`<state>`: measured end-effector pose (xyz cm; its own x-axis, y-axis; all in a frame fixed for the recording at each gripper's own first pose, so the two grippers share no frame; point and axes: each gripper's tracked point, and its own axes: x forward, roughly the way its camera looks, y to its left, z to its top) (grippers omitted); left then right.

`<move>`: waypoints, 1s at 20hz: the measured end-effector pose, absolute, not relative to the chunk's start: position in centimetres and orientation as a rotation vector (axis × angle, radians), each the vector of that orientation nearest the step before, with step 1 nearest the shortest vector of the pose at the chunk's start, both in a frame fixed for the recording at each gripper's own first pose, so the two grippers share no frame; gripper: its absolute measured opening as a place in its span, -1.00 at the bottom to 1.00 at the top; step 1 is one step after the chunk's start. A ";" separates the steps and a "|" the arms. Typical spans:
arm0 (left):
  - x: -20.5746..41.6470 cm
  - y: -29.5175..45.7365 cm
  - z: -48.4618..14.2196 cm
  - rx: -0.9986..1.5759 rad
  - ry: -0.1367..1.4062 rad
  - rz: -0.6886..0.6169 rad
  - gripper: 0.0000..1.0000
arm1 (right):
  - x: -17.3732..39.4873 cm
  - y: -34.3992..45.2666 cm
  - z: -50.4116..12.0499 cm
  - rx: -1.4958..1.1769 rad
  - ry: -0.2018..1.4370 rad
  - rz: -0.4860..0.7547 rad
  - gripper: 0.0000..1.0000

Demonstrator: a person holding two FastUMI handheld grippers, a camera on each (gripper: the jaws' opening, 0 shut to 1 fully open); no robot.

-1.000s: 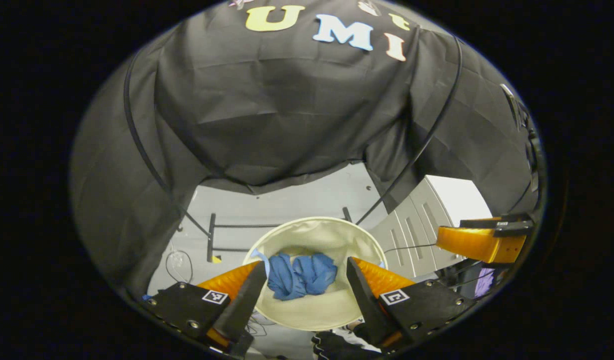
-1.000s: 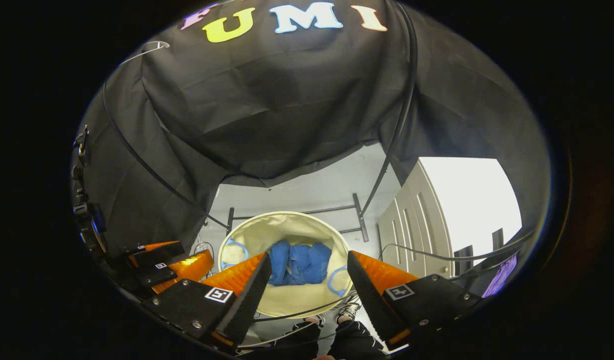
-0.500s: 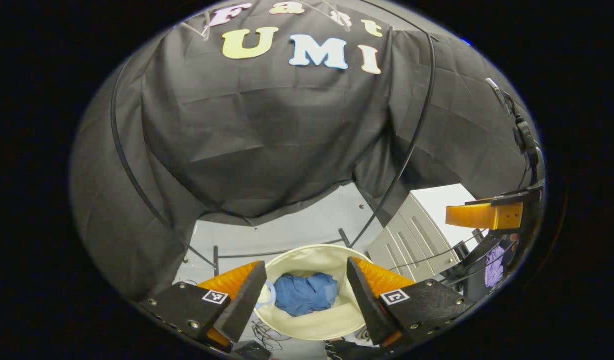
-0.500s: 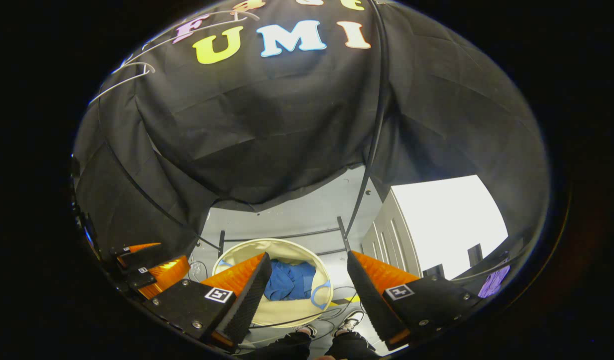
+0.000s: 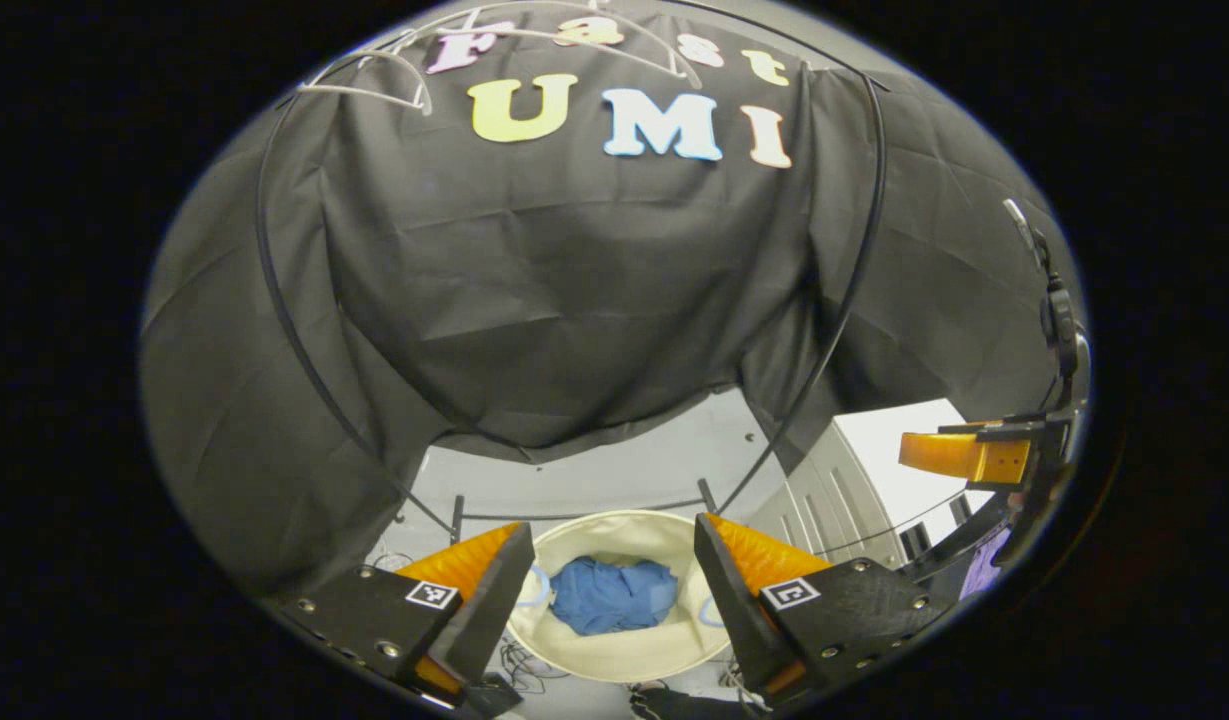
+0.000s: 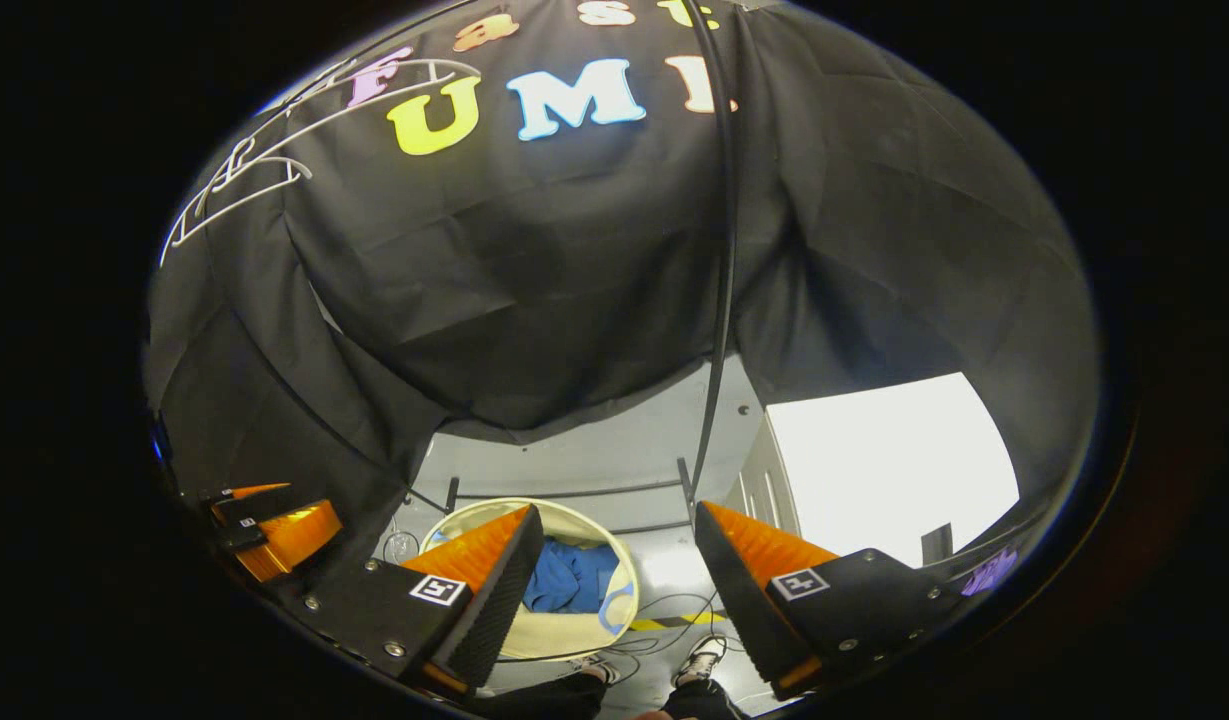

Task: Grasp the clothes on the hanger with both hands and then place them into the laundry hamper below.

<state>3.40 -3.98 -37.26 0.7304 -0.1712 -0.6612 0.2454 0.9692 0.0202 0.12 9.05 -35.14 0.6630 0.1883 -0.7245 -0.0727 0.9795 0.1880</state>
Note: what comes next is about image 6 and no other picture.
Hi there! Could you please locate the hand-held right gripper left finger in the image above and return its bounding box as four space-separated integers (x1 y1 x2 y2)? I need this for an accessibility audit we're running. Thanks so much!
294 503 545 701

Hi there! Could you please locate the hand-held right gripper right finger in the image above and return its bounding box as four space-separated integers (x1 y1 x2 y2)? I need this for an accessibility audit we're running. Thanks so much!
694 500 960 701

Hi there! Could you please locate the cream round laundry hamper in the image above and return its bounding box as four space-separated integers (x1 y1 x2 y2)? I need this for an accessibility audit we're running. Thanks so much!
419 497 640 661

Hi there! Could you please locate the blue corduroy jacket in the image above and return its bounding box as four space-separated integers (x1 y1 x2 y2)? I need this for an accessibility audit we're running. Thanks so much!
522 537 623 614

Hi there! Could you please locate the white plastic hanger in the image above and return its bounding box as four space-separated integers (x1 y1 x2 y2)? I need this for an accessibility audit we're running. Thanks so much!
161 135 315 268
274 58 482 131

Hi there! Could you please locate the black clothes rack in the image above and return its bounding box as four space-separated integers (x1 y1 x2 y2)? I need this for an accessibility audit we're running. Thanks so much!
254 0 745 541

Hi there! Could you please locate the yellow black floor tape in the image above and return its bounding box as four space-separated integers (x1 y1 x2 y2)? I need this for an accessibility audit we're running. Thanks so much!
629 611 727 632

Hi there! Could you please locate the person's right shoe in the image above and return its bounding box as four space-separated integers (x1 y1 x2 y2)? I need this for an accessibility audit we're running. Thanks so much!
674 648 727 691

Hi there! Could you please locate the person's right leg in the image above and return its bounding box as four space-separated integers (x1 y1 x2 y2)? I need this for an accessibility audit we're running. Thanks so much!
662 680 747 720

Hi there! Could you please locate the person's leg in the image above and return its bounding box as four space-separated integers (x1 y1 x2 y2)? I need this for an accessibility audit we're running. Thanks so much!
662 680 747 720
472 672 607 720

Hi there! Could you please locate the person's left leg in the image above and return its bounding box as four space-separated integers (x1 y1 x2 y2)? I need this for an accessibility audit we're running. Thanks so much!
472 672 607 720

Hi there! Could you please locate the white storage box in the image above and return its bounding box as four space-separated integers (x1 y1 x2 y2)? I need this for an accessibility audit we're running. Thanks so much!
724 372 1020 569

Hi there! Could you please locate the black floor cable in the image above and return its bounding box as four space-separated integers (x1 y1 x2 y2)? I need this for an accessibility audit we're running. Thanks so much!
604 590 737 661

